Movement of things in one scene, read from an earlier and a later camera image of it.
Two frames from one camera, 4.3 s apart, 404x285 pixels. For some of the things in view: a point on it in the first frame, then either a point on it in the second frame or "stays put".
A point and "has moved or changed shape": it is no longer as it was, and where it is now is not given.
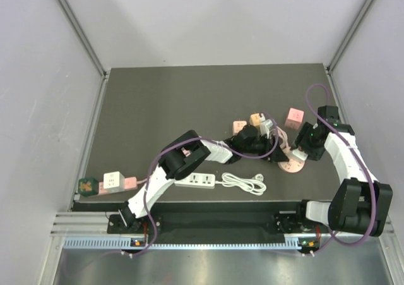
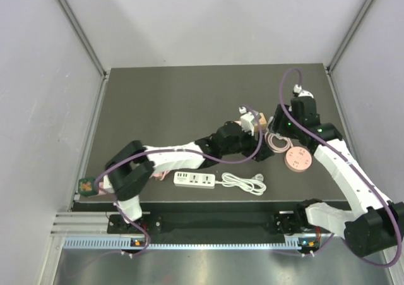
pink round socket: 292,165 has moved or changed shape
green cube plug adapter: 88,186 stays put
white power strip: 197,179 stays put
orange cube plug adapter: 255,119 → 262,122
